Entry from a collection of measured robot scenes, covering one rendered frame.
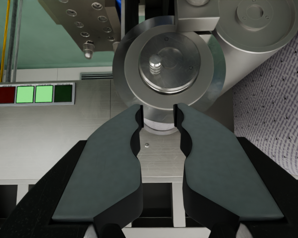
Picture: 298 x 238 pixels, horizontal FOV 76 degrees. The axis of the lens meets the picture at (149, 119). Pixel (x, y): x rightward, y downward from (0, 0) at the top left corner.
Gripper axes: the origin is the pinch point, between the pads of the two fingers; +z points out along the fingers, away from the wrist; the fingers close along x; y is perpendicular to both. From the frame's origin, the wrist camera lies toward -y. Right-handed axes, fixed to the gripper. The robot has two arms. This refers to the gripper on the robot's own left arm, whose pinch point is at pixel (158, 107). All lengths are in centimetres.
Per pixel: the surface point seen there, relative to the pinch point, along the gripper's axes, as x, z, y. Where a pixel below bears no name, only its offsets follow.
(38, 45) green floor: -151, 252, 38
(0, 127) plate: -48, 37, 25
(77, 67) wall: -124, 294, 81
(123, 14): -4.4, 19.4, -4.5
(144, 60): -1.4, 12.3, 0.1
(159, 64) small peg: 0.4, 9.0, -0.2
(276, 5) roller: 16.8, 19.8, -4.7
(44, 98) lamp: -34, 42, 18
